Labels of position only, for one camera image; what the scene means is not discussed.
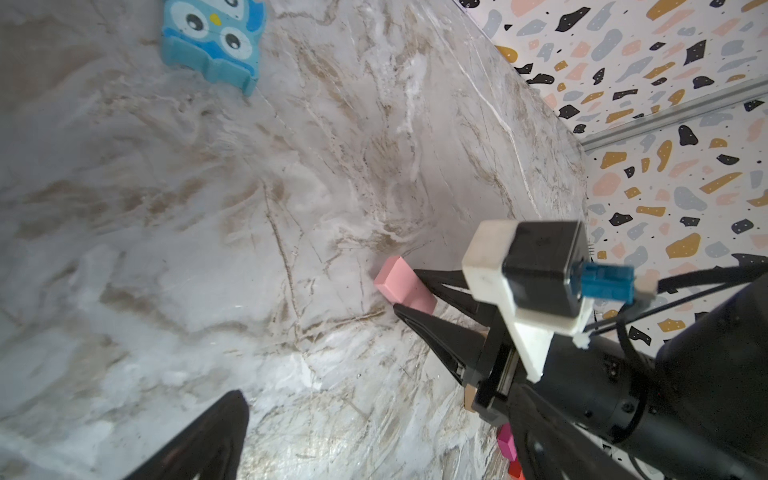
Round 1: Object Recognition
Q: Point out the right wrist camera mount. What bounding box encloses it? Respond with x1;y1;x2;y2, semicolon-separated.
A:
461;219;658;384

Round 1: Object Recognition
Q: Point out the small red cube block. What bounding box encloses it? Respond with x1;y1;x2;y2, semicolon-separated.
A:
508;459;525;480

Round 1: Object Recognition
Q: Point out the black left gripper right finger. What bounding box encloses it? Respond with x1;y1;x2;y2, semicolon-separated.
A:
508;384;634;480

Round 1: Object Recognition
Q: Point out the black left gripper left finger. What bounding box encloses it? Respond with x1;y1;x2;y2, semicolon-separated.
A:
128;390;249;479

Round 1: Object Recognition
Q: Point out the blue owl toy block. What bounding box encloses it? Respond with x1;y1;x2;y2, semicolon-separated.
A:
161;0;267;97

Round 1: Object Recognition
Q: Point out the natural wood block marked 58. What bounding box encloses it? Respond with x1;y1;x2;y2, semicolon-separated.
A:
463;385;477;413

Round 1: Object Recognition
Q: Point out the right corner metal post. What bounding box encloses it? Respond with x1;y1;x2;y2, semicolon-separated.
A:
580;75;767;152

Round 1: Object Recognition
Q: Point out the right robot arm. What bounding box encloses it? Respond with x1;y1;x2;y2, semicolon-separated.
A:
394;264;767;479

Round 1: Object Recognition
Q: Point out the magenta cube block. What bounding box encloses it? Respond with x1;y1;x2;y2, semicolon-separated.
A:
496;423;517;462

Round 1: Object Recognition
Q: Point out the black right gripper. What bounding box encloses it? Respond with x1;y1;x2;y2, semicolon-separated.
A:
393;269;654;444

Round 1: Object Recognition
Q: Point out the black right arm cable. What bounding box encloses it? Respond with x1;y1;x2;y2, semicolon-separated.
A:
581;263;768;361

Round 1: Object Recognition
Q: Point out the pink rectangular block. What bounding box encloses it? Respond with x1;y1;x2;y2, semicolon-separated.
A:
374;256;437;314

